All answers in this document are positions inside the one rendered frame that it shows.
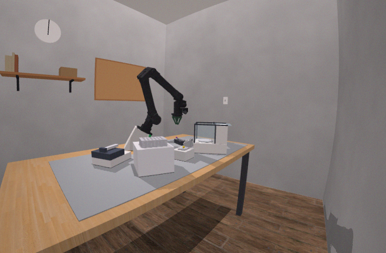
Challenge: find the grey bench mat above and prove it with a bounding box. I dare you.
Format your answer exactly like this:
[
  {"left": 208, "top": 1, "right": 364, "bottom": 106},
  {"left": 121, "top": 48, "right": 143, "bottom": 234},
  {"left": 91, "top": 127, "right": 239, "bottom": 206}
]
[{"left": 49, "top": 142, "right": 247, "bottom": 221}]

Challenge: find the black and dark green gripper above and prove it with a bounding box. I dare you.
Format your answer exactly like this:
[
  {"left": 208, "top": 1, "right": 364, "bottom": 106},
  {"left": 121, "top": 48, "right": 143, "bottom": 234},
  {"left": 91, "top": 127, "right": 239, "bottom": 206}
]
[{"left": 171, "top": 108, "right": 183, "bottom": 125}]

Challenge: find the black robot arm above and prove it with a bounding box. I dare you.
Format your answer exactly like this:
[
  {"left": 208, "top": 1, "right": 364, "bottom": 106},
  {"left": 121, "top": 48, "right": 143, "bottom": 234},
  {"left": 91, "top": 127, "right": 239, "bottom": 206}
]
[{"left": 137, "top": 67, "right": 188, "bottom": 135}]

